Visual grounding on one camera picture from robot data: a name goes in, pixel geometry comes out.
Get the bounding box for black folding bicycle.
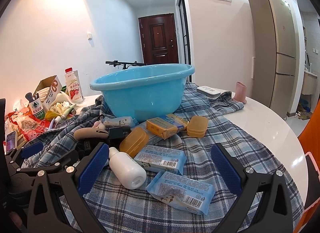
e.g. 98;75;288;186
105;60;145;70

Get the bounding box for open cardboard box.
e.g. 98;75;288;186
32;75;63;108

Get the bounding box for green and white tube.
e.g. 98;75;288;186
61;104;77;119

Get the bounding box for yellow soap packet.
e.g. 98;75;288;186
146;117;184;139

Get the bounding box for white milk bottle red cap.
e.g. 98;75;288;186
64;68;84;103

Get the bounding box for black fuzzy cloth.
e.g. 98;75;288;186
75;139;100;160

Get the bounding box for tall beige refrigerator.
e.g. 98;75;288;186
248;0;304;119

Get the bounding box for beige rounded plastic device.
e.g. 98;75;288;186
74;127;110;141

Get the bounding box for red snack bag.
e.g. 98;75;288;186
5;109;54;141

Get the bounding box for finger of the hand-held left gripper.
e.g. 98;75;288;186
5;141;45;167
15;149;80;174

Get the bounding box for black framed glass door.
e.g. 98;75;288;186
178;0;192;67

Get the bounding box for blue plaid cloth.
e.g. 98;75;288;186
21;80;304;233

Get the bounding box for crumpled white tissues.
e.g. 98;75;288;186
50;91;75;118

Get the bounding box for dark brown entrance door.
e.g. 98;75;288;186
138;14;179;65

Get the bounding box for small black box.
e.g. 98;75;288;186
109;126;124;147

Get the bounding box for smartphone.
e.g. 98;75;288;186
4;130;18;154

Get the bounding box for small pale wipes packet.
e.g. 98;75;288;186
102;116;139;128

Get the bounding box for white flat router box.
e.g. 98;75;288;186
196;86;222;97

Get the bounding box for orange plastic soap box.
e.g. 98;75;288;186
119;126;150;158
186;116;209;138

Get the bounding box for light blue plastic basin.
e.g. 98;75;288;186
89;64;195;123

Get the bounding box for white sink cabinet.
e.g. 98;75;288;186
301;71;320;96

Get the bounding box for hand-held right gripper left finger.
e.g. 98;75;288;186
26;142;110;233

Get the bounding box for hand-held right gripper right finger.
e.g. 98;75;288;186
211;143;293;233

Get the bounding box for white plastic bottle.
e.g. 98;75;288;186
109;147;147;190

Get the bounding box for blue wet wipes packet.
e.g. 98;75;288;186
134;145;187;176
146;170;216;215

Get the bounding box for orange chair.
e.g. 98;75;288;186
297;99;320;233

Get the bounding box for water bottle green label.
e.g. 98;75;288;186
27;99;46;121

